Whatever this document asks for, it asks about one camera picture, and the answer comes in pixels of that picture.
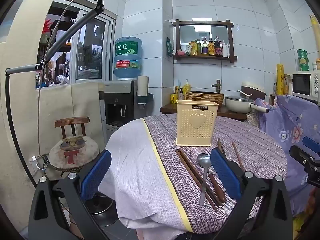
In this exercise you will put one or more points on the beige foam wall board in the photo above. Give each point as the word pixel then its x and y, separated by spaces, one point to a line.
pixel 17 105

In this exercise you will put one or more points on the yellow printed roll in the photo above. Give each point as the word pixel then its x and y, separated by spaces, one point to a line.
pixel 315 32
pixel 280 80

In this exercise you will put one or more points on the white plastic bottle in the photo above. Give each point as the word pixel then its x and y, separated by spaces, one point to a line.
pixel 226 50

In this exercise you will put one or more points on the metal pedestal base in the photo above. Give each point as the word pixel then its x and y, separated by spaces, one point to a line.
pixel 102 210

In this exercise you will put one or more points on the dark brown chopstick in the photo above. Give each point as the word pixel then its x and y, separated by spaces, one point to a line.
pixel 192 173
pixel 197 172

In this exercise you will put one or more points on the small wooden box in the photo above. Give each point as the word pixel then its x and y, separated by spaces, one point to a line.
pixel 272 99

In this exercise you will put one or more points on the pink bowl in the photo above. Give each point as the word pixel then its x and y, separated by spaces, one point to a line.
pixel 180 52

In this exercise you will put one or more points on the white power adapter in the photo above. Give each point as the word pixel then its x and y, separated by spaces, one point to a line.
pixel 35 162

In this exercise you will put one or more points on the metal spoon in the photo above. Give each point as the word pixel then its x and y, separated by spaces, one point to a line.
pixel 203 160

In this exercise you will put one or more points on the yellow cup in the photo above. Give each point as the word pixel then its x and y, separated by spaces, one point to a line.
pixel 173 99

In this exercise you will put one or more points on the paper towel roll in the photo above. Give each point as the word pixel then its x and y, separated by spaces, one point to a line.
pixel 143 86

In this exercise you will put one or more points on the blue water jug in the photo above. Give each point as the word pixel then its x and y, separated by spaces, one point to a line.
pixel 128 55

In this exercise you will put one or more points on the bronze faucet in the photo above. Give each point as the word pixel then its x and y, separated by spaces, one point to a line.
pixel 217 85

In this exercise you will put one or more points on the green hanging pouch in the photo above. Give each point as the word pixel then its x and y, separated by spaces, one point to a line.
pixel 169 47

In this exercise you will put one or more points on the round cat print cushion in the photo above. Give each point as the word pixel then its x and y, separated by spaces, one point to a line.
pixel 72 150

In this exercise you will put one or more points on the woven basin sink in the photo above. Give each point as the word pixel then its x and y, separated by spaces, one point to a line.
pixel 205 97

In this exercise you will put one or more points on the purple floral cloth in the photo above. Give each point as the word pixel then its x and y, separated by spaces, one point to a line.
pixel 287 120

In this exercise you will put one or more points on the brown and white rice cooker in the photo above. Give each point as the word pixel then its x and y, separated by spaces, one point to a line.
pixel 255 90

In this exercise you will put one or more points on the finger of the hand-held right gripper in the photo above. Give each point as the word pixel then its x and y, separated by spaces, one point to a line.
pixel 301 152
pixel 312 143

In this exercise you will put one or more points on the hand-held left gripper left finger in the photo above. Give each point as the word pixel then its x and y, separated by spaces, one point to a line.
pixel 96 175

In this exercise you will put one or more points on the cream pot with glass lid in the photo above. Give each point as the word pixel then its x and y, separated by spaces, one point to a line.
pixel 236 103

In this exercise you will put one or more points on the white microwave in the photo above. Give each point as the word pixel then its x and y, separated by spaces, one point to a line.
pixel 303 83

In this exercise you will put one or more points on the amber sauce bottle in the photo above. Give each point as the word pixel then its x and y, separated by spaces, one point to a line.
pixel 211 49

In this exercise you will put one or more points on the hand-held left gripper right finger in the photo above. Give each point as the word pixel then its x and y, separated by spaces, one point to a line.
pixel 225 175

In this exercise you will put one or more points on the aluminium sliding window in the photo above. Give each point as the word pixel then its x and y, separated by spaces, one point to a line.
pixel 75 60

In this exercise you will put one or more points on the reddish brown chopstick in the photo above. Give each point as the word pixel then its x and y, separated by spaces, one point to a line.
pixel 220 145
pixel 237 156

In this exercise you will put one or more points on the wooden mirror wall shelf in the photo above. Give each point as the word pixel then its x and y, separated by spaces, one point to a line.
pixel 176 40

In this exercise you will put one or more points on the green capped oil bottle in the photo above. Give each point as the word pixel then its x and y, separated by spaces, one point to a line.
pixel 198 48

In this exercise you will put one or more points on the yellow snack packet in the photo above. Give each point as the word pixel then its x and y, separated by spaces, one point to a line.
pixel 191 49

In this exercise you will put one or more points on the beige patterned cloth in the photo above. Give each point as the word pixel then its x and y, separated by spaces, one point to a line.
pixel 253 120

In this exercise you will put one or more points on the blue toothbrush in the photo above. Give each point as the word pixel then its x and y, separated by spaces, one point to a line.
pixel 179 86

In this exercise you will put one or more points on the teal roll holder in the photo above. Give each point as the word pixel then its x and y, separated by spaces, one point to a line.
pixel 143 99

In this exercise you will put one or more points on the grey water dispenser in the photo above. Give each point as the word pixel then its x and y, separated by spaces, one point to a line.
pixel 117 97

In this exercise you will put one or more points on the wooden counter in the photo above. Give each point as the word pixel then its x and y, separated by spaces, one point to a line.
pixel 167 108

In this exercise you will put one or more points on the cream plastic utensil holder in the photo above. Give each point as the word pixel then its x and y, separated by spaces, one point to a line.
pixel 197 130

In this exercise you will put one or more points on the wooden chair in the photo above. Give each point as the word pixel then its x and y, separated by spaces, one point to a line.
pixel 72 121

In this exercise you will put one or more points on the dark soy sauce bottle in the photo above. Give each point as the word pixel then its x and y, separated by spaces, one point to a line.
pixel 218 48

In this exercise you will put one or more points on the yellow soap pump bottle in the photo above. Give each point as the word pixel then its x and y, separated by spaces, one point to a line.
pixel 186 90

